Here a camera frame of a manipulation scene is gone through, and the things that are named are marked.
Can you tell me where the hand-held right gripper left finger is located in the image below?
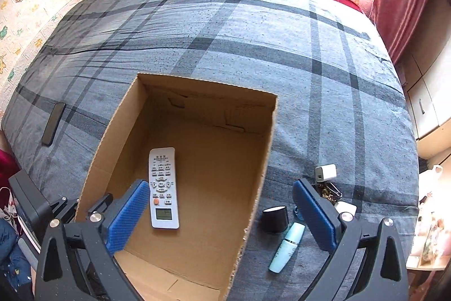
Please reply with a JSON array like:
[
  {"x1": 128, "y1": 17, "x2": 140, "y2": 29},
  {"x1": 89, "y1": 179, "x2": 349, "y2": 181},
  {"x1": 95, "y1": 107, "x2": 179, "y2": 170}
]
[{"x1": 35, "y1": 179, "x2": 152, "y2": 301}]

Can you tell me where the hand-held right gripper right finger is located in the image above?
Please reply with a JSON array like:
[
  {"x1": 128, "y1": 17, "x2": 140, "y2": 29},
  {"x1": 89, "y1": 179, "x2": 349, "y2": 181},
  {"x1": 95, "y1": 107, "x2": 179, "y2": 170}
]
[{"x1": 292, "y1": 179, "x2": 410, "y2": 301}]

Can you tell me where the bunch of keys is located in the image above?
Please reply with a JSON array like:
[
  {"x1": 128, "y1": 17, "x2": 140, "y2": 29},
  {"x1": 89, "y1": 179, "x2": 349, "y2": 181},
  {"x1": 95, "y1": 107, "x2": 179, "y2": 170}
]
[{"x1": 312, "y1": 181, "x2": 343, "y2": 206}]

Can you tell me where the teal cosmetic bottle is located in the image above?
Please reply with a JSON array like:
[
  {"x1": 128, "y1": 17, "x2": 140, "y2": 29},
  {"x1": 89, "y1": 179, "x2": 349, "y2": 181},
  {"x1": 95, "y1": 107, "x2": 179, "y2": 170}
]
[{"x1": 268, "y1": 221, "x2": 306, "y2": 274}]

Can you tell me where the white charger plug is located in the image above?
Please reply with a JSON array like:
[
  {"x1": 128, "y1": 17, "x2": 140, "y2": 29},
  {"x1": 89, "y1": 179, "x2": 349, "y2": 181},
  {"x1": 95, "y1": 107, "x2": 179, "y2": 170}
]
[{"x1": 315, "y1": 164, "x2": 338, "y2": 183}]

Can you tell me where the white remote control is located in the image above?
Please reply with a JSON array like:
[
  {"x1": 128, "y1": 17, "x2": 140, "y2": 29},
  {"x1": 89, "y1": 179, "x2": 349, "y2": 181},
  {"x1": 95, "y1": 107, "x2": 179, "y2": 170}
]
[{"x1": 148, "y1": 147, "x2": 180, "y2": 230}]

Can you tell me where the cardboard box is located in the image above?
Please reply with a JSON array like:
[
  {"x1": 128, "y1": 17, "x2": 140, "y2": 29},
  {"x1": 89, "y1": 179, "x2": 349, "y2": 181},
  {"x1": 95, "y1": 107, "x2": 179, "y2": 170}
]
[{"x1": 75, "y1": 72, "x2": 279, "y2": 301}]

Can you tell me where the small white adapter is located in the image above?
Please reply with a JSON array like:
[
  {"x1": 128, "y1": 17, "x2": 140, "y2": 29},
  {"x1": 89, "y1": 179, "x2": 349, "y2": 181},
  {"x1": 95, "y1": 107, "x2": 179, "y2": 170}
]
[{"x1": 334, "y1": 201, "x2": 357, "y2": 215}]

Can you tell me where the black round cap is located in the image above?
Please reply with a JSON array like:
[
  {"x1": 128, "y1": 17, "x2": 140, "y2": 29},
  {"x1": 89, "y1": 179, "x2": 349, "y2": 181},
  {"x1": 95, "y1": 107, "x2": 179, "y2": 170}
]
[{"x1": 261, "y1": 206, "x2": 289, "y2": 234}]

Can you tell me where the dark red cloth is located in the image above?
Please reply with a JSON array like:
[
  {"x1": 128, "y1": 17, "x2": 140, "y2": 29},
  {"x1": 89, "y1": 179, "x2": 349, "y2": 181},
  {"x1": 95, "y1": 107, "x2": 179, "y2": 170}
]
[{"x1": 0, "y1": 150, "x2": 20, "y2": 189}]

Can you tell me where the dark blue starred clothing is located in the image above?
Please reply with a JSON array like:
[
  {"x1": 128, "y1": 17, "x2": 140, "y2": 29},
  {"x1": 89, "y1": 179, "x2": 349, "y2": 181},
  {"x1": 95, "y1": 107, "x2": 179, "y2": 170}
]
[{"x1": 0, "y1": 218, "x2": 36, "y2": 291}]

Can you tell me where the black smartphone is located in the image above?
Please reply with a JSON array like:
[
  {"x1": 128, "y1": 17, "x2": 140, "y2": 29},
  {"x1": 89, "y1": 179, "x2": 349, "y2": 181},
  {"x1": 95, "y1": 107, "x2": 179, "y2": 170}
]
[{"x1": 41, "y1": 102, "x2": 67, "y2": 146}]

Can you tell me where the white plastic bag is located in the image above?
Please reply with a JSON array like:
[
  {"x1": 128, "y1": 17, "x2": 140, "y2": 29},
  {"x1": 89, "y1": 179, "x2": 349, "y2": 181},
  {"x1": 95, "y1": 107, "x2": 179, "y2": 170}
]
[{"x1": 409, "y1": 164, "x2": 448, "y2": 266}]

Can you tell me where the grey plaid blanket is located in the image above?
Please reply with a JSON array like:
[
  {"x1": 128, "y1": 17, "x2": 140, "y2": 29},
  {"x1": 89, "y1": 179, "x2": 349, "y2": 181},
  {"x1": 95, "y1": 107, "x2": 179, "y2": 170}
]
[{"x1": 2, "y1": 0, "x2": 420, "y2": 301}]

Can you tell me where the white cable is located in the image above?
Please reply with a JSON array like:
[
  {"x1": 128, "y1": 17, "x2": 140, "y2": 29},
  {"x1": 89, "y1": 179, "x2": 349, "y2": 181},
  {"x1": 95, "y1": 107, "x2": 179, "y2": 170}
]
[{"x1": 0, "y1": 186, "x2": 16, "y2": 220}]

